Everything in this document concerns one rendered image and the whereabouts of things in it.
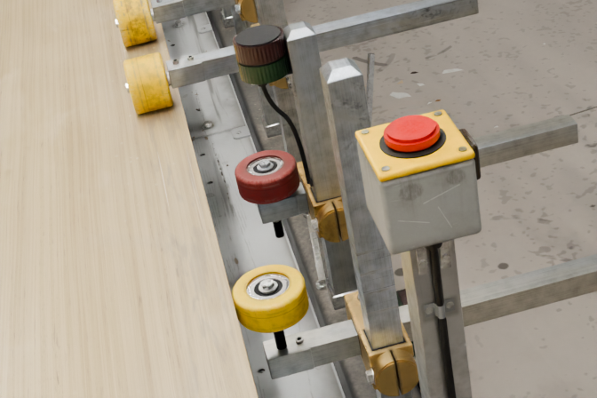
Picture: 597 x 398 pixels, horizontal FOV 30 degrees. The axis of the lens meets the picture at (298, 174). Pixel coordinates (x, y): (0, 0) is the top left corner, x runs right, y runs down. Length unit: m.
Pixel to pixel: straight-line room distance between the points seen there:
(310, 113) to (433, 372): 0.51
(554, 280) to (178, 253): 0.43
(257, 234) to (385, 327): 0.64
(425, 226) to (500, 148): 0.70
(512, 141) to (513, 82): 1.97
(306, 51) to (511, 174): 1.76
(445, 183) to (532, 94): 2.60
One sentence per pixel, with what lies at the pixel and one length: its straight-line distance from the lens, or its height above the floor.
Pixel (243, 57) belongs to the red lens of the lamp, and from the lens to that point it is 1.28.
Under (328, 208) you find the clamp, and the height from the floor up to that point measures 0.87.
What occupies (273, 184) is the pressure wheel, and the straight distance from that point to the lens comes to 1.39.
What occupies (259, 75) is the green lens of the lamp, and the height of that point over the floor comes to 1.07.
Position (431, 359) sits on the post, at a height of 1.03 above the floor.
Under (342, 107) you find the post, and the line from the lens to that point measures 1.05.
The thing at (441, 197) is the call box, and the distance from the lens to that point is 0.79.
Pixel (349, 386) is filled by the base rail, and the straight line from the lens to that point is 1.38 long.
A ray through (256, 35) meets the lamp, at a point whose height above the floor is 1.10.
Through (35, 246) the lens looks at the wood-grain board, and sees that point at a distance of 1.40.
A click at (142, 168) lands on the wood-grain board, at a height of 0.90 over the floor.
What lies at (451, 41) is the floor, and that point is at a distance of 3.75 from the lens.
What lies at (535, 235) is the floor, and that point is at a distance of 2.78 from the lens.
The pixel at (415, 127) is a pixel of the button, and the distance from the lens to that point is 0.80.
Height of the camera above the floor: 1.63
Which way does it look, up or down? 31 degrees down
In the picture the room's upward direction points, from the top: 11 degrees counter-clockwise
